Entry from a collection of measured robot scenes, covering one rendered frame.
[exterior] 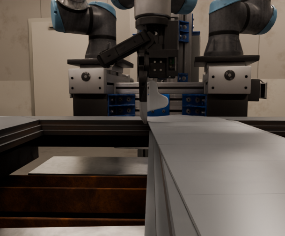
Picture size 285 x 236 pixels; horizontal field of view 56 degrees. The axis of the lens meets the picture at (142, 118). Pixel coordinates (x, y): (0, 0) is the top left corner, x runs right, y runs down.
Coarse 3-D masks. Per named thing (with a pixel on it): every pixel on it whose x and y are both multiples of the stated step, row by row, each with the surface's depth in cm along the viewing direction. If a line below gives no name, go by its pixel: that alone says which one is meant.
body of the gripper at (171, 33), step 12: (144, 24) 53; (156, 24) 53; (168, 24) 54; (156, 36) 54; (168, 36) 54; (144, 48) 55; (156, 48) 55; (168, 48) 54; (144, 60) 53; (156, 60) 54; (168, 60) 54; (156, 72) 54; (168, 72) 53
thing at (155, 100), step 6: (150, 84) 54; (156, 84) 54; (150, 90) 55; (156, 90) 55; (150, 96) 55; (156, 96) 55; (162, 96) 55; (144, 102) 54; (150, 102) 55; (156, 102) 55; (162, 102) 55; (144, 108) 55; (150, 108) 55; (156, 108) 55; (144, 114) 55; (144, 120) 56
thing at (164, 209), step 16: (16, 128) 51; (32, 128) 56; (48, 128) 61; (64, 128) 61; (80, 128) 60; (96, 128) 60; (112, 128) 60; (128, 128) 60; (144, 128) 60; (256, 128) 48; (272, 128) 59; (0, 144) 44; (16, 144) 48; (160, 160) 29; (160, 176) 24; (160, 192) 20; (176, 192) 18; (160, 208) 18; (176, 208) 15; (160, 224) 15; (176, 224) 13; (192, 224) 13
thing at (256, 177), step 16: (176, 176) 21; (192, 176) 21; (208, 176) 21; (224, 176) 21; (240, 176) 21; (256, 176) 21; (272, 176) 21; (192, 192) 17; (208, 192) 17; (224, 192) 17; (240, 192) 17; (256, 192) 17; (272, 192) 17
